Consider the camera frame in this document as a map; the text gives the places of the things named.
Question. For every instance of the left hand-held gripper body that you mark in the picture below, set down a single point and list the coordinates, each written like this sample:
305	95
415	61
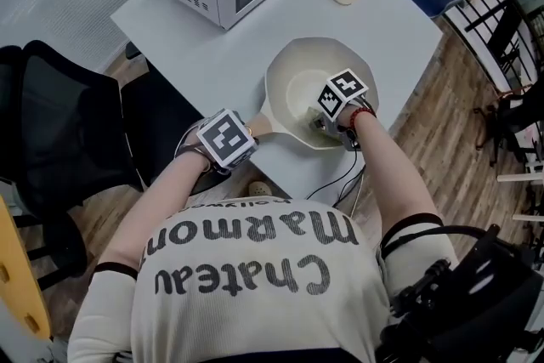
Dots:
223	138

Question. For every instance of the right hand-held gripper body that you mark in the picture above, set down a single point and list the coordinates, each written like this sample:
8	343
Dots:
340	91

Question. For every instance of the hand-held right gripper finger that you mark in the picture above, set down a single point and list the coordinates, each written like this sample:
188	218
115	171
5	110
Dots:
319	123

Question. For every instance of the person's right forearm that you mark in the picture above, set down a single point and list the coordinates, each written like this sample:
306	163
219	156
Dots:
395	178

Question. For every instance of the person's left forearm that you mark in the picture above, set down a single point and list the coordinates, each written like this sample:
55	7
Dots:
157	208

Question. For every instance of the beige shoe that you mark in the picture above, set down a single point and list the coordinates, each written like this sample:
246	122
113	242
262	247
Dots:
260	189

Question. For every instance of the white printed t-shirt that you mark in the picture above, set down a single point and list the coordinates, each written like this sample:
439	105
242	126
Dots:
255	293

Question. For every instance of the black mesh office chair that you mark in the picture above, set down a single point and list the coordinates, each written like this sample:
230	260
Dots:
64	119

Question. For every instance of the black equipment pack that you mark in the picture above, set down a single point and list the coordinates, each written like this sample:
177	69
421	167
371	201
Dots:
476	302

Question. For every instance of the white wooden frame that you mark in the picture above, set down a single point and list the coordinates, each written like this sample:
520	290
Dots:
527	178

